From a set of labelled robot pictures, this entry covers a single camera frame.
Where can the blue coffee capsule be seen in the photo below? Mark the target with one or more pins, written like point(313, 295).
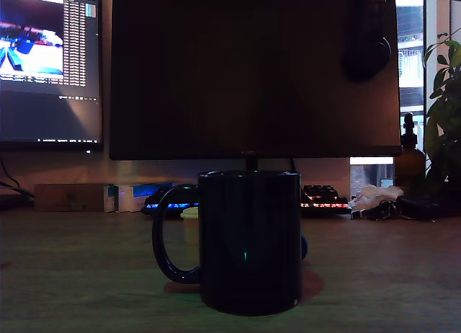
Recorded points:
point(305, 247)

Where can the black monitor stand neck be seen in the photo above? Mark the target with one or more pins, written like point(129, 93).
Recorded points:
point(252, 164)

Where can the yellow coffee capsule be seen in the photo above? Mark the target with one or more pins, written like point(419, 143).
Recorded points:
point(190, 225)

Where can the small white teal box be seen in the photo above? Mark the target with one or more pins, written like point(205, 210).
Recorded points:
point(111, 199)

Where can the brown dropper bottle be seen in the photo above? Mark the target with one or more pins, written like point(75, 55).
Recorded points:
point(408, 167)

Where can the green potted plant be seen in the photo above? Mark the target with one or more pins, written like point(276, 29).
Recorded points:
point(446, 124)

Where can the lit computer monitor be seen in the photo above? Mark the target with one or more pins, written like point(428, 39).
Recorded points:
point(36, 113)

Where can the crumpled white tissue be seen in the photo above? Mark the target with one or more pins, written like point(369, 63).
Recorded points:
point(374, 194)

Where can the dark blue ceramic mug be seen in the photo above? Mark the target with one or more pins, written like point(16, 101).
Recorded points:
point(248, 239)

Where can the dark computer monitor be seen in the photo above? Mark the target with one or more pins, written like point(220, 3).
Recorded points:
point(252, 77)

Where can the white box blue print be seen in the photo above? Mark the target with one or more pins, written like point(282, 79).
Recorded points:
point(144, 196)

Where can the backlit black keyboard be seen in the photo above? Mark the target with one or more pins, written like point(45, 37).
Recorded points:
point(324, 200)

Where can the black headphones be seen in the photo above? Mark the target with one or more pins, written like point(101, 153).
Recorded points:
point(371, 59)

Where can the black pouch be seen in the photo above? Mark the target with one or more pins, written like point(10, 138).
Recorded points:
point(421, 205)

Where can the brown cardboard box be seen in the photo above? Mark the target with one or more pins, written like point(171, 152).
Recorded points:
point(65, 197)

